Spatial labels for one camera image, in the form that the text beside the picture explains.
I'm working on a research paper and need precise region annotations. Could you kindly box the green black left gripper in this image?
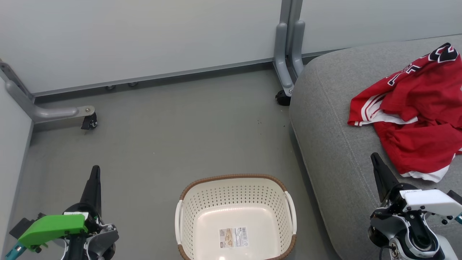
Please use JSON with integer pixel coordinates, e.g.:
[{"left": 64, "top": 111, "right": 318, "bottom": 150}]
[{"left": 18, "top": 165, "right": 103, "bottom": 251}]

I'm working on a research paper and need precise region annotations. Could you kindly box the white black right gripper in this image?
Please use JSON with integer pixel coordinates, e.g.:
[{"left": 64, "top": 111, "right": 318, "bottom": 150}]
[{"left": 371, "top": 152, "right": 462, "bottom": 217}]

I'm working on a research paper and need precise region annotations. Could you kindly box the red sports jersey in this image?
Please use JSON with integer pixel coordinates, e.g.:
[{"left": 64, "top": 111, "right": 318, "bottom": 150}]
[{"left": 348, "top": 43, "right": 462, "bottom": 183}]

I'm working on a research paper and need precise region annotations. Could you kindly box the cream perforated laundry basket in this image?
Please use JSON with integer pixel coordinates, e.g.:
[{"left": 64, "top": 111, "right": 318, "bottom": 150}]
[{"left": 175, "top": 174, "right": 297, "bottom": 260}]

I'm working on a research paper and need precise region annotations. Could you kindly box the basket product sticker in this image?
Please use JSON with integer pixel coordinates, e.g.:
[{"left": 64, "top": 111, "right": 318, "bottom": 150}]
[{"left": 219, "top": 226, "right": 250, "bottom": 249}]

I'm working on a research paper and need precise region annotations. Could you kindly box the grey fabric sofa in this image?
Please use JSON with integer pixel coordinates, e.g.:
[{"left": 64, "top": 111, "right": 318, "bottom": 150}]
[{"left": 289, "top": 34, "right": 462, "bottom": 260}]

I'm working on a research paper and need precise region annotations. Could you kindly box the black caster wheel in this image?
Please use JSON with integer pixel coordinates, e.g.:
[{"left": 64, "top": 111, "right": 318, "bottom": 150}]
[
  {"left": 275, "top": 90, "right": 291, "bottom": 107},
  {"left": 81, "top": 112, "right": 98, "bottom": 130}
]

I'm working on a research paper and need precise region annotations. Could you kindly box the grey angled partition foot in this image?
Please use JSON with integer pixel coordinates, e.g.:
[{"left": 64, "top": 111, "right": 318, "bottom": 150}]
[{"left": 0, "top": 61, "right": 96, "bottom": 124}]

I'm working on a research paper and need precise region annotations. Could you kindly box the teal cable connector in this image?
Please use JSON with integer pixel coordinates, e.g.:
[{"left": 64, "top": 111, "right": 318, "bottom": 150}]
[{"left": 5, "top": 244, "right": 28, "bottom": 260}]

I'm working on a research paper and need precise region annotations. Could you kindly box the grey partition bottom rail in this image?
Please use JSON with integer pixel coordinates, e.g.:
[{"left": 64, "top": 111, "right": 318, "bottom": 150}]
[{"left": 32, "top": 57, "right": 275, "bottom": 98}]

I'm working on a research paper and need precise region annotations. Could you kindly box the grey upright partition post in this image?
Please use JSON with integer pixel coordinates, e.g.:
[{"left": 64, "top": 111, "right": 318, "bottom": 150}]
[{"left": 273, "top": 0, "right": 306, "bottom": 98}]

